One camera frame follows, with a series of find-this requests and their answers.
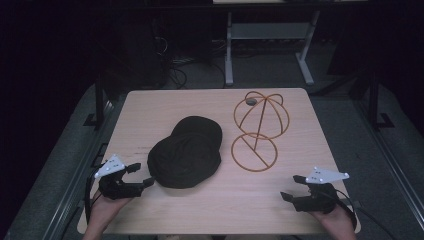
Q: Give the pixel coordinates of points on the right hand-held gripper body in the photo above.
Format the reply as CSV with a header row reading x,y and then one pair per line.
x,y
320,200

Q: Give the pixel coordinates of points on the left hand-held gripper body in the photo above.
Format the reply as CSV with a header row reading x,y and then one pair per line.
x,y
116,190

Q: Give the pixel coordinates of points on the black cloth hat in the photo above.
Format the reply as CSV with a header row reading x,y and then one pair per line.
x,y
185,156

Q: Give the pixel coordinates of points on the person's left hand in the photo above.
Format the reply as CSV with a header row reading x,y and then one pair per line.
x,y
103,213

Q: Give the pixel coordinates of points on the person's right hand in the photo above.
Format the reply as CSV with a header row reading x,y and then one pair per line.
x,y
336,221

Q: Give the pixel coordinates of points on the grey round table grommet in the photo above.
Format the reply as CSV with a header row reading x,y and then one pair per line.
x,y
251,101

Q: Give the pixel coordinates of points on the grey aluminium rail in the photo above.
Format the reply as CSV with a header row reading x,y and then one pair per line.
x,y
80,173
393,173

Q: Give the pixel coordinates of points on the black metal post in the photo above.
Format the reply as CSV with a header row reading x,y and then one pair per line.
x,y
374,100
99,100

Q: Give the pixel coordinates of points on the grey metal desk frame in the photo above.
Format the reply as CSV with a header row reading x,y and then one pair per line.
x,y
266,30

